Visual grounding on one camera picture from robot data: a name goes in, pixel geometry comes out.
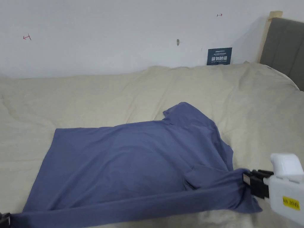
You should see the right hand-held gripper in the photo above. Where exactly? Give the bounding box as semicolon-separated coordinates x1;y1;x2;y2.
242;153;304;228

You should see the dark blue shirt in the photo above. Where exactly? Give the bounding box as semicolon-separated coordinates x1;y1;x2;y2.
10;102;263;228

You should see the dark blue sign card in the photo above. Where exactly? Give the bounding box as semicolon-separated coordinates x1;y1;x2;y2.
207;47;233;66

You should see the grey padded headboard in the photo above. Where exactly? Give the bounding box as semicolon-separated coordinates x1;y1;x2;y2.
259;17;304;92

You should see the bed with beige sheet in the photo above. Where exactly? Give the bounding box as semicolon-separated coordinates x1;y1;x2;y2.
0;62;304;228

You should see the pale wooden headboard frame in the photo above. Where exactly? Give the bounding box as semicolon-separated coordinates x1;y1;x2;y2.
257;10;283;64

